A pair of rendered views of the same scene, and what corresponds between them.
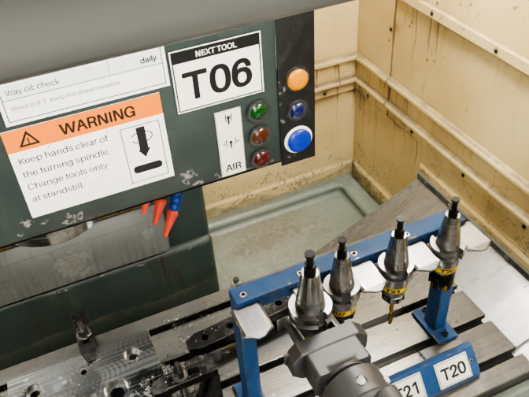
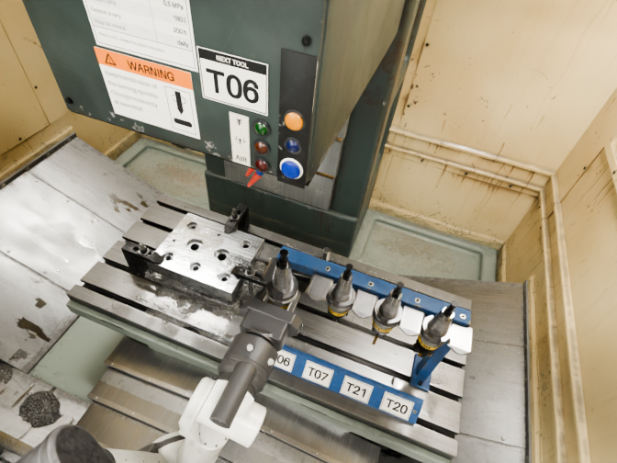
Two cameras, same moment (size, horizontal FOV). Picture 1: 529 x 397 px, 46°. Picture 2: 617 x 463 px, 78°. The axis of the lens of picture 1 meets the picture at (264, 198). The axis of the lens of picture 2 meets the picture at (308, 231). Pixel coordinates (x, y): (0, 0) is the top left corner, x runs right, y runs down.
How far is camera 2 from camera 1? 0.44 m
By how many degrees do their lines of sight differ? 28
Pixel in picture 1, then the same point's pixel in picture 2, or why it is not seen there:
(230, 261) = (375, 244)
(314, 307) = (276, 287)
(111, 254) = (294, 190)
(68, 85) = (131, 35)
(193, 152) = (213, 130)
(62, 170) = (130, 93)
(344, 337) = (279, 318)
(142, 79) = (179, 57)
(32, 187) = (114, 93)
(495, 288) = (498, 390)
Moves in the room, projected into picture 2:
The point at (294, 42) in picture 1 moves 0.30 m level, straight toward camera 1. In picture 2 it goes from (296, 90) to (32, 194)
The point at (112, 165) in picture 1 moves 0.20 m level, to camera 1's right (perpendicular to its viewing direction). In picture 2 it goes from (160, 107) to (251, 172)
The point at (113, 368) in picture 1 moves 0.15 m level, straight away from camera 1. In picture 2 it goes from (231, 243) to (251, 213)
